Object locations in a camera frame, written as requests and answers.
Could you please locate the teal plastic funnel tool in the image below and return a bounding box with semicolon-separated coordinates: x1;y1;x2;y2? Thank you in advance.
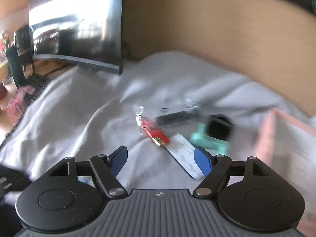
190;124;230;155

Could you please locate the black funnel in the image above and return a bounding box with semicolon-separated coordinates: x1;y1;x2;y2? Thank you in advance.
206;115;234;141

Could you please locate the black device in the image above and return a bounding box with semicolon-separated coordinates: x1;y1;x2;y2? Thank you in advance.
155;100;200;126

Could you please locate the red connector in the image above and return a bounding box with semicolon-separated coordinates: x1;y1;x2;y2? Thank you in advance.
134;105;170;147

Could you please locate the grey cloth table cover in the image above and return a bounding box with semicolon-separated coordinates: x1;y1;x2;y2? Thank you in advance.
1;52;309;190

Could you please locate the pink cardboard box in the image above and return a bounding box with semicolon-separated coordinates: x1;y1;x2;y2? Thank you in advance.
255;108;315;232

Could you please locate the curved monitor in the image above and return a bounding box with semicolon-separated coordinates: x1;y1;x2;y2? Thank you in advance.
28;0;123;74

